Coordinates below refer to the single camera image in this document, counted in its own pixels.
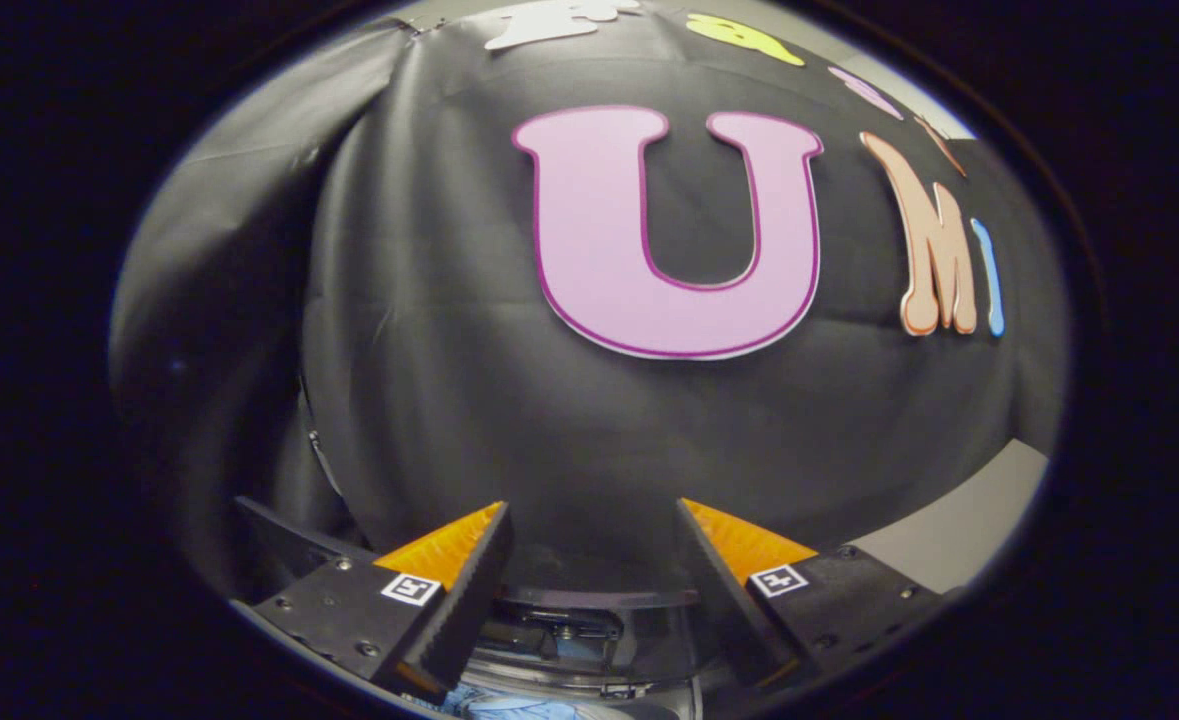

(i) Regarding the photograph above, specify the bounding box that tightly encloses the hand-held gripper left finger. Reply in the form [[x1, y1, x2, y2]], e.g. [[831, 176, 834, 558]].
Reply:
[[249, 500, 515, 701]]

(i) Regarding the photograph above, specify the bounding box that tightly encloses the black backdrop cloth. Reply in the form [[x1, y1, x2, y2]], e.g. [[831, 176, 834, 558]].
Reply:
[[109, 0, 1070, 601]]

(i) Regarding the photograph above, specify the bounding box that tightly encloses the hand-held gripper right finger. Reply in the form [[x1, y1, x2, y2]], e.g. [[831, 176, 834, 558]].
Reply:
[[676, 497, 943, 691]]

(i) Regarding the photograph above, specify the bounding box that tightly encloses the light blue garment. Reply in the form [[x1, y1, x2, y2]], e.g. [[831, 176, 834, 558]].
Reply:
[[437, 683, 600, 720]]

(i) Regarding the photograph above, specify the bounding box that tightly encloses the grey washing machine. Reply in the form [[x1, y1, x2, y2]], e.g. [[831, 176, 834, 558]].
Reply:
[[232, 495, 712, 720]]

